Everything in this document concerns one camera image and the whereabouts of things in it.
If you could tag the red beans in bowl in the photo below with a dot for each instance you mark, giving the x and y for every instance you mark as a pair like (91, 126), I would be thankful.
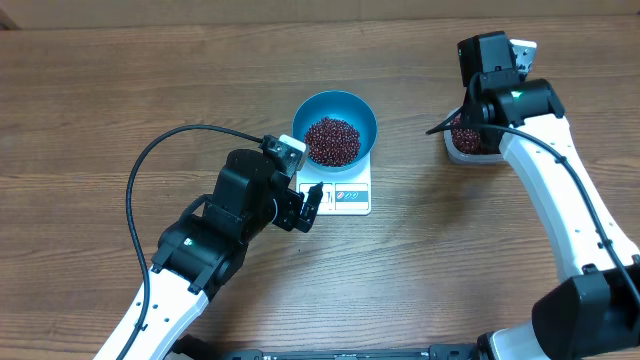
(333, 142)

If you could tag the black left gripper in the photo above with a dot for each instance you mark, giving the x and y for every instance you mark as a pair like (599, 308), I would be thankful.
(291, 203)

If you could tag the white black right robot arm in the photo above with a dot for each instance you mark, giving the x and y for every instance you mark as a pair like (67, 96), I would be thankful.
(595, 308)

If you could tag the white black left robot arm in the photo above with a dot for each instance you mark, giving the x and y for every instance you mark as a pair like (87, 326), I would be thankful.
(200, 252)

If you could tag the red adzuki beans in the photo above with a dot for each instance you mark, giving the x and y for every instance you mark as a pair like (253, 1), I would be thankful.
(467, 141)

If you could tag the white digital kitchen scale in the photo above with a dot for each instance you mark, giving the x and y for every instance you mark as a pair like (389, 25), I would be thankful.
(346, 191)

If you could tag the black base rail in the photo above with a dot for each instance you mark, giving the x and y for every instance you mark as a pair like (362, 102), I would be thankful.
(191, 348)

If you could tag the clear plastic container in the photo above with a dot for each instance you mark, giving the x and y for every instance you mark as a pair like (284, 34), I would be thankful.
(458, 157)

